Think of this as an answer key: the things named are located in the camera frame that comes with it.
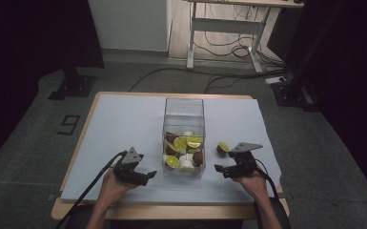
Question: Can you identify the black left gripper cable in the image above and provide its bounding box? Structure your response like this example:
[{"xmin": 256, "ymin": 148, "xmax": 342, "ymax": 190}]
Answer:
[{"xmin": 54, "ymin": 150, "xmax": 128, "ymax": 229}]

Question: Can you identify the pile of cut fruit pieces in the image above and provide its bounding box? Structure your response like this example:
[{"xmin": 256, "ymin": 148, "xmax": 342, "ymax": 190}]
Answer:
[{"xmin": 164, "ymin": 130, "xmax": 205, "ymax": 175}]

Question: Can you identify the wooden table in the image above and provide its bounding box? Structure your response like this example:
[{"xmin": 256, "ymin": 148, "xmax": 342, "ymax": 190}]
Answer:
[{"xmin": 51, "ymin": 91, "xmax": 291, "ymax": 221}]

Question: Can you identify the clear plastic drawer case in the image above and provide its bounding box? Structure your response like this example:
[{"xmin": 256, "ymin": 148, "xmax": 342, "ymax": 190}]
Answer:
[{"xmin": 162, "ymin": 97, "xmax": 207, "ymax": 154}]

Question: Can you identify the brown kiwi half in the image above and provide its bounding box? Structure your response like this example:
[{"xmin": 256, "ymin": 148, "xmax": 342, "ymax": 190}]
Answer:
[{"xmin": 215, "ymin": 141, "xmax": 232, "ymax": 156}]

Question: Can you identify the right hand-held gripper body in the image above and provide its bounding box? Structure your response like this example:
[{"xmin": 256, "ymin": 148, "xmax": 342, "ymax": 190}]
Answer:
[{"xmin": 227, "ymin": 141, "xmax": 264, "ymax": 179}]

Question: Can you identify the tangle of black desk cables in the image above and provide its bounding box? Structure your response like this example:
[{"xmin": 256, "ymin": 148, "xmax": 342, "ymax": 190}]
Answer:
[{"xmin": 193, "ymin": 3, "xmax": 285, "ymax": 70}]

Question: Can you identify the black curtain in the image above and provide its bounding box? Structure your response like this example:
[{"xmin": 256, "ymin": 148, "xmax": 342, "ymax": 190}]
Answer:
[
  {"xmin": 266, "ymin": 0, "xmax": 367, "ymax": 208},
  {"xmin": 0, "ymin": 0, "xmax": 106, "ymax": 173}
]

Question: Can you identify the white metal frame desk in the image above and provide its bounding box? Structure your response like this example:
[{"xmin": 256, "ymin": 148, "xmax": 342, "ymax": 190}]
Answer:
[{"xmin": 183, "ymin": 0, "xmax": 305, "ymax": 74}]

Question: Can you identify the black stand base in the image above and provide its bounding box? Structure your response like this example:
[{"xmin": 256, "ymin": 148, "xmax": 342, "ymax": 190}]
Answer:
[
  {"xmin": 48, "ymin": 66, "xmax": 97, "ymax": 101},
  {"xmin": 271, "ymin": 72, "xmax": 319, "ymax": 113}
]

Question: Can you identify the long black floor cable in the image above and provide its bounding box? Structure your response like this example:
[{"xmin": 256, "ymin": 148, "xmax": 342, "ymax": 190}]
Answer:
[{"xmin": 128, "ymin": 66, "xmax": 288, "ymax": 94}]

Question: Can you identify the white power strip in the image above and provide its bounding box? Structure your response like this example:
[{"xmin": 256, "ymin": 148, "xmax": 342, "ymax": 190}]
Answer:
[{"xmin": 264, "ymin": 75, "xmax": 288, "ymax": 86}]

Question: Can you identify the person's left hand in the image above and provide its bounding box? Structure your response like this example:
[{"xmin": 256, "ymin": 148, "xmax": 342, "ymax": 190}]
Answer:
[{"xmin": 96, "ymin": 166, "xmax": 140, "ymax": 207}]

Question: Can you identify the person's right hand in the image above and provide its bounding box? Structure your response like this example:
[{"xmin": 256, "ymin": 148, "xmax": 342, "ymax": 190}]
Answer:
[{"xmin": 231, "ymin": 171, "xmax": 270, "ymax": 200}]

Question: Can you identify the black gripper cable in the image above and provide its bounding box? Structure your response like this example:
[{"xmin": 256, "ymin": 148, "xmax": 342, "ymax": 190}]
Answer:
[
  {"xmin": 54, "ymin": 150, "xmax": 128, "ymax": 229},
  {"xmin": 255, "ymin": 158, "xmax": 280, "ymax": 202}
]

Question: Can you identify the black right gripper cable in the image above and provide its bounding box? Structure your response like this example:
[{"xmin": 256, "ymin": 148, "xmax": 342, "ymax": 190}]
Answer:
[{"xmin": 255, "ymin": 158, "xmax": 280, "ymax": 202}]

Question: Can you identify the white cabinet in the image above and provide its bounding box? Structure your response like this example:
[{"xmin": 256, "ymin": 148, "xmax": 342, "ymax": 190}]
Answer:
[{"xmin": 87, "ymin": 0, "xmax": 173, "ymax": 52}]

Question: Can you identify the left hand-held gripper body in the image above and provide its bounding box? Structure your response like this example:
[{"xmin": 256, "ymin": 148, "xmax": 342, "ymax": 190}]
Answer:
[{"xmin": 112, "ymin": 146, "xmax": 151, "ymax": 187}]

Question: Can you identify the pale blue table mat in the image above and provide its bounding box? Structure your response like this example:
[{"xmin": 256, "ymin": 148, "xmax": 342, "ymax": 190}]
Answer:
[{"xmin": 60, "ymin": 94, "xmax": 282, "ymax": 205}]

